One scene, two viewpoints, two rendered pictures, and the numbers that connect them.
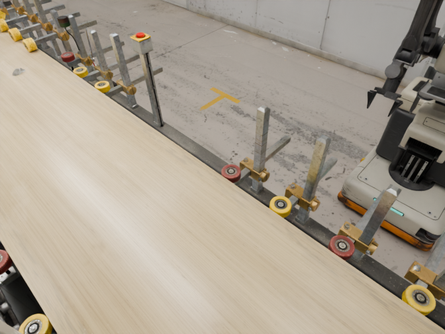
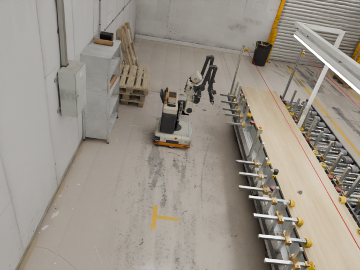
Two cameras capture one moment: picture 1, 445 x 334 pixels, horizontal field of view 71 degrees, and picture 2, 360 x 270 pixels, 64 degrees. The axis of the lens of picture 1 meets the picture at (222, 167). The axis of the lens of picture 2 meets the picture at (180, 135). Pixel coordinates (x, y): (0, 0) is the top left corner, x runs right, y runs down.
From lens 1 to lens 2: 5.21 m
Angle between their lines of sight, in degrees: 93
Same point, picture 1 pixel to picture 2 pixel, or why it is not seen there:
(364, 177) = (186, 134)
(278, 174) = (191, 168)
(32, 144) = (297, 156)
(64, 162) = (289, 146)
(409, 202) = (186, 126)
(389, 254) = (194, 137)
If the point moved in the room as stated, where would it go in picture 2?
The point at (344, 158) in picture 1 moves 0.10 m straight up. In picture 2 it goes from (162, 154) to (163, 149)
